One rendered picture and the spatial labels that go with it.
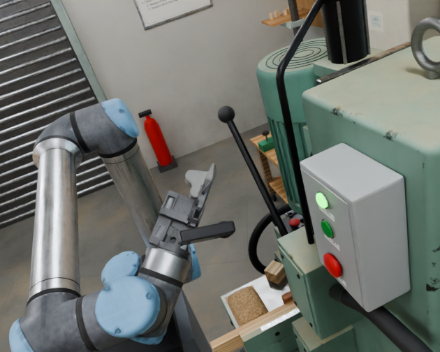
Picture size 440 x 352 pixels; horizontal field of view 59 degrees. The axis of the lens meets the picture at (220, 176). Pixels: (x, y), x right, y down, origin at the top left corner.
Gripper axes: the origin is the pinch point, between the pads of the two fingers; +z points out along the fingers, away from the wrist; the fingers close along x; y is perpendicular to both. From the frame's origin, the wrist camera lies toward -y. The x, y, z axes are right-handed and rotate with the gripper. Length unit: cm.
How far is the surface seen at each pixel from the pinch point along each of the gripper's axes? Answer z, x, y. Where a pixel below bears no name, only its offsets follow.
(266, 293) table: -18.5, 26.2, -23.8
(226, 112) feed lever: 8.3, -11.3, 1.5
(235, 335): -30.8, 16.6, -17.9
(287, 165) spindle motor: 2.0, -11.5, -13.2
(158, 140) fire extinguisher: 99, 264, 69
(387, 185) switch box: -12, -48, -17
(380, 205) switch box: -13, -46, -18
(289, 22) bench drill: 183, 157, -6
